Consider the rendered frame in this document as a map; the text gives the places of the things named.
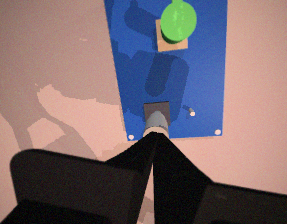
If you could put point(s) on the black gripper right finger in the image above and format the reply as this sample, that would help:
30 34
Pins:
183 194

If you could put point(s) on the blue circuit board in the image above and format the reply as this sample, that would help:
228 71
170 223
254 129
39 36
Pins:
180 92

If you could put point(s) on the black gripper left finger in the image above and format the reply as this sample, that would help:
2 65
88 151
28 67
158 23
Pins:
114 188

